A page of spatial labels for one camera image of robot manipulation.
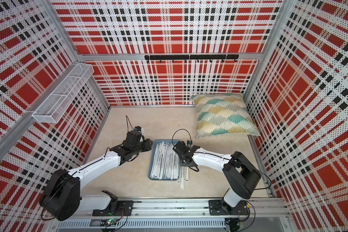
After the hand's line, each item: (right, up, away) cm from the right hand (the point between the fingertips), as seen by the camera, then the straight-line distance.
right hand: (188, 161), depth 88 cm
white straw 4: (-8, -1, +1) cm, 8 cm away
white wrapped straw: (-4, -8, -5) cm, 10 cm away
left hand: (-23, +11, +1) cm, 26 cm away
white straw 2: (-16, -1, +3) cm, 16 cm away
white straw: (-20, 0, +3) cm, 20 cm away
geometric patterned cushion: (+23, +29, +6) cm, 38 cm away
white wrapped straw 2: (-1, -9, -6) cm, 11 cm away
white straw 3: (-11, -1, +1) cm, 12 cm away
